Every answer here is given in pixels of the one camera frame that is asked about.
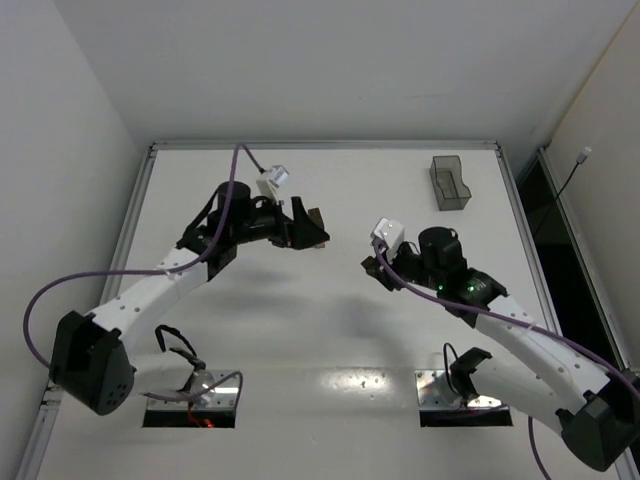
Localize dark brown wood cube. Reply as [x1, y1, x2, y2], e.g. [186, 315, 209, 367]
[361, 256, 381, 278]

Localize smoky transparent plastic bin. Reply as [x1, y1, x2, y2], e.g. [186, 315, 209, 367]
[429, 155, 472, 211]

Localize dark brown arch block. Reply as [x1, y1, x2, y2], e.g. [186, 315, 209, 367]
[308, 207, 325, 228]

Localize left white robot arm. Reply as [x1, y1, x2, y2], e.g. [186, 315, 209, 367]
[49, 182, 330, 416]

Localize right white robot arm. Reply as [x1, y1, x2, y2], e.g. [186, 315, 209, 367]
[362, 219, 639, 472]

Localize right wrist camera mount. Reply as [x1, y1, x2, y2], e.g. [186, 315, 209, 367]
[370, 217, 405, 261]

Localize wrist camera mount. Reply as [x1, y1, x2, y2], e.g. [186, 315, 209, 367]
[370, 217, 405, 261]
[256, 165, 289, 202]

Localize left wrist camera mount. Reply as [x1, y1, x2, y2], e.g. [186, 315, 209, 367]
[256, 165, 289, 202]

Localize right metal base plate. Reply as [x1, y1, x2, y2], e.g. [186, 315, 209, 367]
[414, 369, 509, 413]

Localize metal base plate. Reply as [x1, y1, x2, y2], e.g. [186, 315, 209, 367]
[414, 369, 509, 413]
[146, 370, 244, 413]

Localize aluminium table frame rail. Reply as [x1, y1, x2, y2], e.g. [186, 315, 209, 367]
[151, 140, 501, 151]

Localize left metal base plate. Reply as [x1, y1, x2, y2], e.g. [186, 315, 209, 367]
[146, 370, 244, 413]

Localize black cable white plug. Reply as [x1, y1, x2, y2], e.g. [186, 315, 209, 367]
[533, 146, 592, 238]

